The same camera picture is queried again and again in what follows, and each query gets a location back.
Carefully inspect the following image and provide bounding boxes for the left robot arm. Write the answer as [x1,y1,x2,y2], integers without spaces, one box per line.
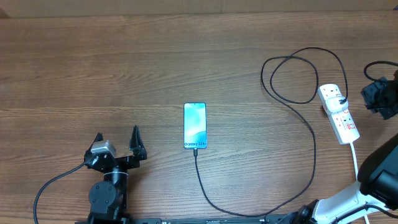
[84,126,147,223]

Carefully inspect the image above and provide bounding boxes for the white USB charger plug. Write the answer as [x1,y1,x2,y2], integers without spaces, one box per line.
[325,96,348,114]

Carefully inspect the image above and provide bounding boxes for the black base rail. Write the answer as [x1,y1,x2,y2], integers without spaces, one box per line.
[74,214,299,224]

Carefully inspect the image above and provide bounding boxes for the white power strip cord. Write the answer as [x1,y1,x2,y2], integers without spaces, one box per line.
[349,142,371,224]

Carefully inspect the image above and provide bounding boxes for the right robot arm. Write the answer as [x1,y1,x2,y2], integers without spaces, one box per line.
[290,84,397,223]

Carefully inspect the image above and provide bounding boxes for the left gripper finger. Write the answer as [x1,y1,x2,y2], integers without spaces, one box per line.
[129,125,147,161]
[84,133,103,157]

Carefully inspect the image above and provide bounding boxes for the white power strip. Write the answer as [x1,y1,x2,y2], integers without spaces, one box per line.
[317,84,359,145]

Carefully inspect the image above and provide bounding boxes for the Samsung Galaxy smartphone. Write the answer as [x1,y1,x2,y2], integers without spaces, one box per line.
[183,103,208,149]

